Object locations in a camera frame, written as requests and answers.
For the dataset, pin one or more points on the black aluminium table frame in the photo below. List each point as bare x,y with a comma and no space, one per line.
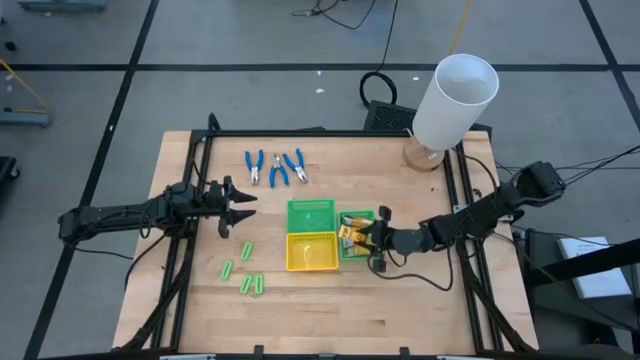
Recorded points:
300,133

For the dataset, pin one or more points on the round wooden lamp base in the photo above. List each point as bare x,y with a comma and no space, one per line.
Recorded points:
420,160

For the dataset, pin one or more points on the black chair base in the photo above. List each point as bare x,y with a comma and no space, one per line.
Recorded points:
7,172

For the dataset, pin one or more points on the white cylindrical lamp shade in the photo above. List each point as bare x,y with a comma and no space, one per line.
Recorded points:
450,110

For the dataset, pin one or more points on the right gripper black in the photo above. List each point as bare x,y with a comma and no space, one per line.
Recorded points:
405,240

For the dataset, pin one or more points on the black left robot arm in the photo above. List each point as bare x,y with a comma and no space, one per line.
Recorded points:
125,215

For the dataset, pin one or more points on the white book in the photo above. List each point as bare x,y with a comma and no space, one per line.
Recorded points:
602,285

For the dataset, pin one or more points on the grey floor bar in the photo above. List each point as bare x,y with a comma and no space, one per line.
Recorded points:
25,119
62,5

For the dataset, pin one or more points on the small green plastic basket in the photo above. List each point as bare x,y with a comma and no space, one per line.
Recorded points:
350,212

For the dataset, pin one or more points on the black frame clamp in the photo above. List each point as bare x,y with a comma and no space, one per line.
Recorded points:
258,350
405,352

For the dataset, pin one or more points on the black diagonal bar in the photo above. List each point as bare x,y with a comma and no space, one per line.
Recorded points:
600,257

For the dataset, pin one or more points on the yellow plastic basket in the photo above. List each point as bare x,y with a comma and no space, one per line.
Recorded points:
312,251

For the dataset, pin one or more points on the black mesh box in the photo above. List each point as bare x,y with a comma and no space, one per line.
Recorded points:
390,117

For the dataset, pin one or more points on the large green plastic basket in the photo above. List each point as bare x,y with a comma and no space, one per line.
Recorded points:
310,216

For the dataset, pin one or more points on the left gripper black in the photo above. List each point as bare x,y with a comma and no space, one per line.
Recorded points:
220,200

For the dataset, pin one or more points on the black side cart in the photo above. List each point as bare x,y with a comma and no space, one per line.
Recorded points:
550,305

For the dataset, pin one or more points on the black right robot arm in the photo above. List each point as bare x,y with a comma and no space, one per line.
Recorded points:
490,210

